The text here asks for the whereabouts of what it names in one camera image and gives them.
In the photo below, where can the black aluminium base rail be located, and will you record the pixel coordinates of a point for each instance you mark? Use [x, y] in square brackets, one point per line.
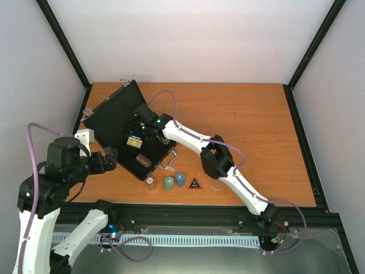
[137, 216]

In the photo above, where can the white slotted cable duct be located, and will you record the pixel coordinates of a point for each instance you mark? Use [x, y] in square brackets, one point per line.
[173, 240]

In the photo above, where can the black poker set case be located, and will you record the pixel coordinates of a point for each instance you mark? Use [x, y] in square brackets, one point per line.
[113, 122]

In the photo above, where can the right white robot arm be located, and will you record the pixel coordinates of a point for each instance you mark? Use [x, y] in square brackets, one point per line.
[217, 162]

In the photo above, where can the clear round dealer button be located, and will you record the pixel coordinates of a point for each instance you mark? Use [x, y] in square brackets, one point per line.
[216, 184]

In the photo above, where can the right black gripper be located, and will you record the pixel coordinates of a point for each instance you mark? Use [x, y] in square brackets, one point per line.
[150, 140]

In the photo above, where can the dark green poker chip stack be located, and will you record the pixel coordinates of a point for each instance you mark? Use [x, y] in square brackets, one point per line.
[164, 140]

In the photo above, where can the light blue poker chip stack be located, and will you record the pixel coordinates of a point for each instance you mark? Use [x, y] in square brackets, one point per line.
[180, 179]

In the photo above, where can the black triangular dealer badge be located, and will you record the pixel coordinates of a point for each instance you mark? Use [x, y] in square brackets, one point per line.
[194, 184]

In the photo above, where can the orange white poker chip stack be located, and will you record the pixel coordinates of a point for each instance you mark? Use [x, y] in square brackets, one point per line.
[150, 183]

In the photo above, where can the light green poker chip stack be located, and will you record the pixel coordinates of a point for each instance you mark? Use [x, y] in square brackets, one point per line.
[168, 183]

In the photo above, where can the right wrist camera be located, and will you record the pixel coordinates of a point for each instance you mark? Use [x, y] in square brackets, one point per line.
[145, 112]

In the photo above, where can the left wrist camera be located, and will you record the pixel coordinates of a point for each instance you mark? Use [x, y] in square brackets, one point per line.
[86, 137]

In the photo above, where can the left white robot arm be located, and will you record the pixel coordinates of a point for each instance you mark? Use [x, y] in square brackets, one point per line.
[41, 197]

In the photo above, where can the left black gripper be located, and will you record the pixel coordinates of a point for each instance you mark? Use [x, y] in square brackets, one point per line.
[101, 165]

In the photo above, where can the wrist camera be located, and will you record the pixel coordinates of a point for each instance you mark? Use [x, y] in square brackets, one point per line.
[145, 112]
[86, 137]

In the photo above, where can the blue yellow card deck box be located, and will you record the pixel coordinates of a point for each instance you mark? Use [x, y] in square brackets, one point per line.
[134, 141]

